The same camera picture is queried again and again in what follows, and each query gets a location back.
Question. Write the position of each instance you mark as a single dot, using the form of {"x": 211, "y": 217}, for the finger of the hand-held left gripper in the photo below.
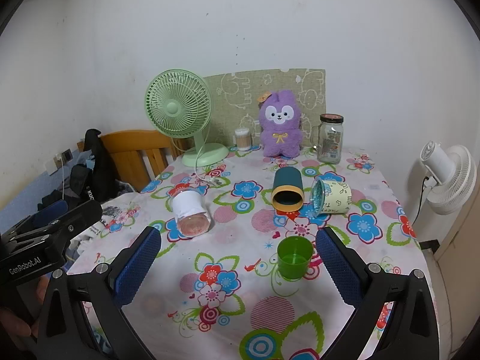
{"x": 82, "y": 213}
{"x": 52, "y": 210}

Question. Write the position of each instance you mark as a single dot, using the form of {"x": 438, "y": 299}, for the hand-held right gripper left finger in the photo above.
{"x": 138, "y": 266}

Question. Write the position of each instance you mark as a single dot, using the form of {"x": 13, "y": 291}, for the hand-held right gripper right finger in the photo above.
{"x": 337, "y": 266}

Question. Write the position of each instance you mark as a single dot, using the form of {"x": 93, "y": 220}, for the green plastic cup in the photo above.
{"x": 294, "y": 266}

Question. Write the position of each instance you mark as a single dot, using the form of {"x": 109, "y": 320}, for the pale green printed glass cup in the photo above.
{"x": 337, "y": 198}

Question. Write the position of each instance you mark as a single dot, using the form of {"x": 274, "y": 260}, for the white pink cup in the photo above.
{"x": 187, "y": 206}

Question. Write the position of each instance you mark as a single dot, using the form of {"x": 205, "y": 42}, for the teal cup with yellow rim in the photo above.
{"x": 287, "y": 180}

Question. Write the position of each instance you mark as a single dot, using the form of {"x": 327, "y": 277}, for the person's left hand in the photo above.
{"x": 15, "y": 324}

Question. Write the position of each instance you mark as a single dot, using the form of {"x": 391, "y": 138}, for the printed cloth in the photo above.
{"x": 112, "y": 221}

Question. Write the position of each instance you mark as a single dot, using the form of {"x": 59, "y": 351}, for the black bag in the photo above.
{"x": 99, "y": 172}

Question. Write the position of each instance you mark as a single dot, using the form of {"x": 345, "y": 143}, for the wooden chair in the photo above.
{"x": 127, "y": 150}

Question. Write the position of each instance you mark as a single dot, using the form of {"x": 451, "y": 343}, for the cream cabinet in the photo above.
{"x": 457, "y": 270}

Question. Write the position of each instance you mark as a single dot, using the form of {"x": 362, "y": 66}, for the glass jar with lid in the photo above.
{"x": 330, "y": 142}

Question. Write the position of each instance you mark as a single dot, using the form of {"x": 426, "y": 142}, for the white fan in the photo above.
{"x": 450, "y": 180}

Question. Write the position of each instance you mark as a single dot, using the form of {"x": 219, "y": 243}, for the purple plush toy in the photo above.
{"x": 279, "y": 135}

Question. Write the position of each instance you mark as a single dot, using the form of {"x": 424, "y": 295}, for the green desk fan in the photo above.
{"x": 176, "y": 105}

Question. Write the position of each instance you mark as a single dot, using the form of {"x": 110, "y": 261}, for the cotton swab container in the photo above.
{"x": 243, "y": 140}

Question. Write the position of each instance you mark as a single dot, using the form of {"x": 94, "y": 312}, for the green elephant print board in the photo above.
{"x": 232, "y": 93}

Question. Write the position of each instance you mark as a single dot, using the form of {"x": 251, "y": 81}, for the wall socket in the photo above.
{"x": 58, "y": 161}

